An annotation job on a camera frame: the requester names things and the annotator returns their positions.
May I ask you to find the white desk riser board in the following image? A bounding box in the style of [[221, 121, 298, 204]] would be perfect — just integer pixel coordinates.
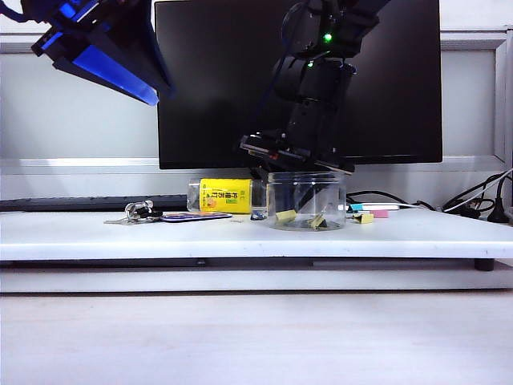
[[0, 208, 513, 261]]

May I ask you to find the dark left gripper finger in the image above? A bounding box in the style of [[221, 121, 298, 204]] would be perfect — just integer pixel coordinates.
[[114, 22, 177, 99]]

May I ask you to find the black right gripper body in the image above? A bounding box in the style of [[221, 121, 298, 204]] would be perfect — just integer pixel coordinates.
[[239, 99, 357, 175]]

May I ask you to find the thick black cable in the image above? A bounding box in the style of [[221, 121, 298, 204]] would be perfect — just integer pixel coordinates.
[[442, 170, 513, 220]]

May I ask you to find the black power plug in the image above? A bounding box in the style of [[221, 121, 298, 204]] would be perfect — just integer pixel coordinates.
[[487, 176, 513, 224]]

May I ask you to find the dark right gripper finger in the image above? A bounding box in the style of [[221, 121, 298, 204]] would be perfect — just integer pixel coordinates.
[[272, 159, 297, 212], [294, 164, 341, 213]]

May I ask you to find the black keyboard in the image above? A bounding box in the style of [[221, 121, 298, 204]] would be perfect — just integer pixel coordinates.
[[0, 194, 189, 213]]

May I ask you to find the white cable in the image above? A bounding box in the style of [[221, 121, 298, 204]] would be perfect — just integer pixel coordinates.
[[400, 170, 513, 213]]

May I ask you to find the yellow label plastic bottle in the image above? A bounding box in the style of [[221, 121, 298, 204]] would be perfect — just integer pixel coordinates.
[[187, 177, 270, 213]]

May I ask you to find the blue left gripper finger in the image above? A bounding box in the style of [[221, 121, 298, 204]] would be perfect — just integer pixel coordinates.
[[54, 43, 160, 107]]

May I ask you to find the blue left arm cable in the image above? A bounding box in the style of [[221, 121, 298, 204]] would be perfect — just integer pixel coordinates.
[[0, 6, 25, 23]]

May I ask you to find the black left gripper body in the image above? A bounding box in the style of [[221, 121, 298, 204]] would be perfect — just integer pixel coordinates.
[[19, 0, 153, 70]]

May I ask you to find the aluminium frame rail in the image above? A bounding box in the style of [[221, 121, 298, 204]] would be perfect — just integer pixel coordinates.
[[0, 157, 506, 177]]

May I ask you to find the aluminium frame post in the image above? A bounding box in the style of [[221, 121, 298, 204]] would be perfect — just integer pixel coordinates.
[[495, 23, 513, 164]]

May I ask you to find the round transparent plastic box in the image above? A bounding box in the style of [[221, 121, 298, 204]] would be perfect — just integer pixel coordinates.
[[267, 171, 348, 232]]

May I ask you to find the thin black cable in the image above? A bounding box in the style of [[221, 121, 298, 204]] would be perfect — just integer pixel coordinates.
[[345, 188, 438, 212]]

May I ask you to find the black computer monitor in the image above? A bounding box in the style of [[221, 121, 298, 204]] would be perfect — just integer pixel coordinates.
[[154, 0, 445, 180]]

